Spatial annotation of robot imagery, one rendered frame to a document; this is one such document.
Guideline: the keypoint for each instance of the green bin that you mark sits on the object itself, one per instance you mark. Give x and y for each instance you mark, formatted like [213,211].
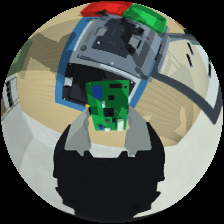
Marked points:
[145,15]

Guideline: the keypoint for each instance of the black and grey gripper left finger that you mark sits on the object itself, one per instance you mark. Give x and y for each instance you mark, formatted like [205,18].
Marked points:
[73,141]

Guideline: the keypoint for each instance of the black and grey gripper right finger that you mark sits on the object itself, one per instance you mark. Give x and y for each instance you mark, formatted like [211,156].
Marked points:
[143,142]

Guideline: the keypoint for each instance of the red bin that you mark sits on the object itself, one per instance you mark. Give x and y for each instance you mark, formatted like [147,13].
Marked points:
[110,6]

